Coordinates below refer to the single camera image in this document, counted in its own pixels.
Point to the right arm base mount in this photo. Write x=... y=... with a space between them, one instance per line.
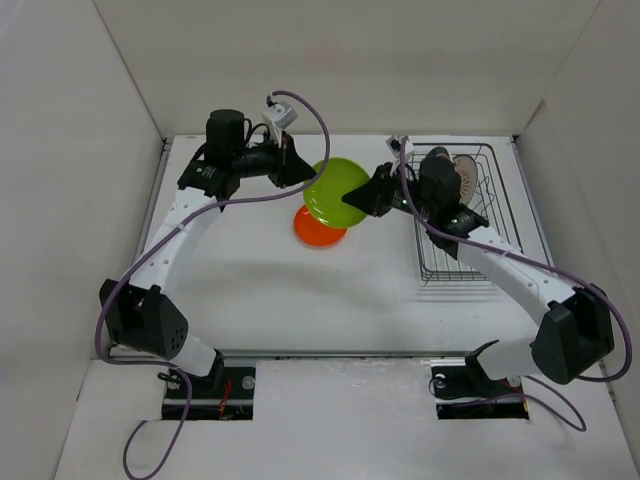
x=461 y=393

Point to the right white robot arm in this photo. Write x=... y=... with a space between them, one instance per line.
x=574 y=328

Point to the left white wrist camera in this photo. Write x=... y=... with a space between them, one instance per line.
x=278 y=117

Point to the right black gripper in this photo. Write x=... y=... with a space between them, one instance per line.
x=372 y=197

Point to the orange sunburst patterned plate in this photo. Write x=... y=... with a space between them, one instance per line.
x=467 y=169

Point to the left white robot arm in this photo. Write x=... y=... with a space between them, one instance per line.
x=139 y=313

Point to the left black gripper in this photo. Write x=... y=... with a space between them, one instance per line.
x=290 y=169

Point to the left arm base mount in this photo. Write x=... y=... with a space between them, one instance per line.
x=232 y=400

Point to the green rimmed white plate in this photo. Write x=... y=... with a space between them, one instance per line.
x=440 y=152

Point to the lime green plate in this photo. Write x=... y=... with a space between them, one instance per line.
x=323 y=199

